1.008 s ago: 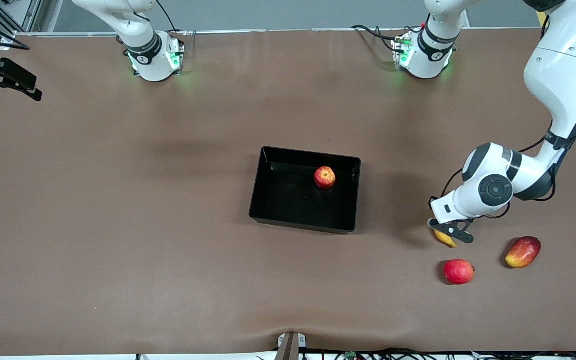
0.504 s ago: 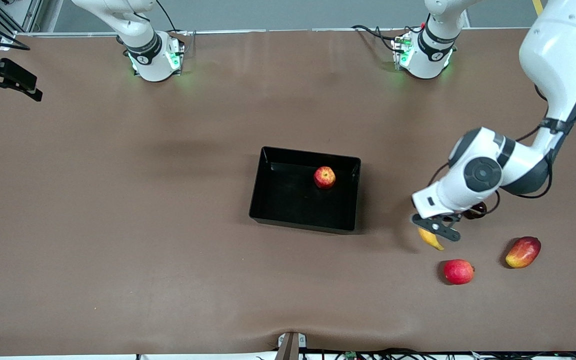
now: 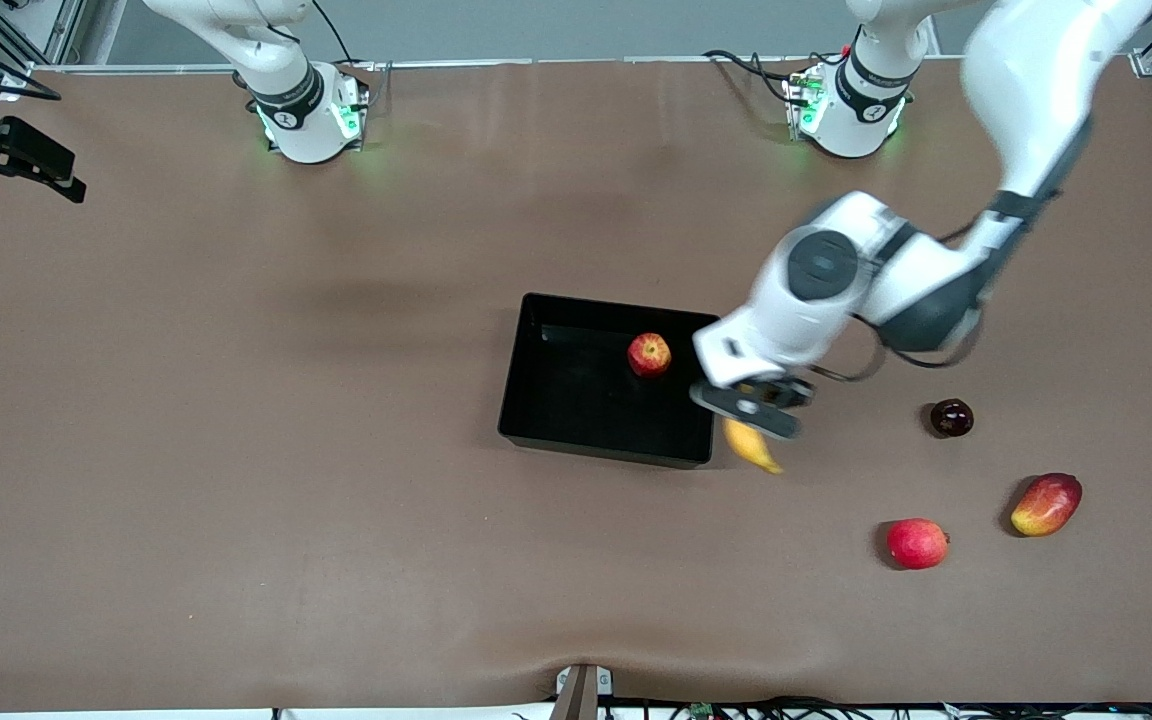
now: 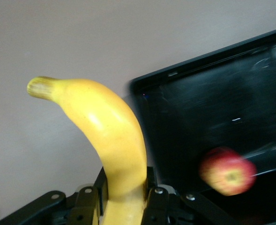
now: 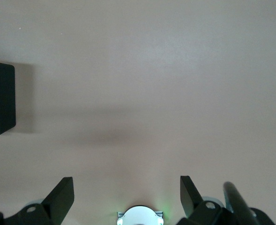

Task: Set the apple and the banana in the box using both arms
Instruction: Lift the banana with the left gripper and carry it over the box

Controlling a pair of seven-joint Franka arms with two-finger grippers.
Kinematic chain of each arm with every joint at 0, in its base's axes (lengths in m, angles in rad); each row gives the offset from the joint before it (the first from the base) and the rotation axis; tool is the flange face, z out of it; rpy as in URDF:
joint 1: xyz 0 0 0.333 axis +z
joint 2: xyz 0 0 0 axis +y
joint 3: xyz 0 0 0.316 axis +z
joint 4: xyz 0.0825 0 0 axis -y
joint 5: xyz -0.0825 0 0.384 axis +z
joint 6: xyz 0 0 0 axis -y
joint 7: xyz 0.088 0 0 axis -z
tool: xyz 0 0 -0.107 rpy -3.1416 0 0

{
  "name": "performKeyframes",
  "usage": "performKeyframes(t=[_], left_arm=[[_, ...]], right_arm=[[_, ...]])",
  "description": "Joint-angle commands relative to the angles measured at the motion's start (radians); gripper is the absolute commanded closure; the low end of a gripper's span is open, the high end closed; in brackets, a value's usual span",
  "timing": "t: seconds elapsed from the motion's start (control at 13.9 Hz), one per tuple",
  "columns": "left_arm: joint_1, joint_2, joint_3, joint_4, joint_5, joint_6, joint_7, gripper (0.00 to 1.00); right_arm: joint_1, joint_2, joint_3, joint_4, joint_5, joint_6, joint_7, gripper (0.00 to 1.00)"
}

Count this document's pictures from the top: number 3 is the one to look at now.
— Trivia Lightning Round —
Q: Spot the yellow banana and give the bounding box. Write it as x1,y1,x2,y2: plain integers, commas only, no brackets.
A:
723,385,785,476

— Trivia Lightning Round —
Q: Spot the red yellow apple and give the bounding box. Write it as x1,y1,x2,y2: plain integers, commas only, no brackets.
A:
627,333,673,378

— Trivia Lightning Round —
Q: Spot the black plastic box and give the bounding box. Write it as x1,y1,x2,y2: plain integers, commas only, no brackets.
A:
498,292,722,469

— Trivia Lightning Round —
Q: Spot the dark purple plum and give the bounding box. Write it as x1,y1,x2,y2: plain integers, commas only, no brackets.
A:
929,398,975,439

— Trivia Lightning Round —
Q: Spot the red pomegranate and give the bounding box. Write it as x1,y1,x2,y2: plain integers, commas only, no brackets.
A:
885,517,952,571

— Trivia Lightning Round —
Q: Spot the red yellow mango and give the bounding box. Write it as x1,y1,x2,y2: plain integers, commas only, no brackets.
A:
1010,472,1084,538

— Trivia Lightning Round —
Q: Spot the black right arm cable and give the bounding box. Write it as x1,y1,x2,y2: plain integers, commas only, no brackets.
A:
0,72,64,102

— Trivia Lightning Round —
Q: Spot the black right base cable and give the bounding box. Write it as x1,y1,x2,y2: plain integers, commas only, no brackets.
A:
308,0,377,71

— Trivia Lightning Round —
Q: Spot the black base cable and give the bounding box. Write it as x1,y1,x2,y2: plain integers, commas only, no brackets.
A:
703,48,819,107
308,0,377,71

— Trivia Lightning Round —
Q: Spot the black left base cable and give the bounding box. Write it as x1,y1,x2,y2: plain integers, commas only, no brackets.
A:
703,48,819,107

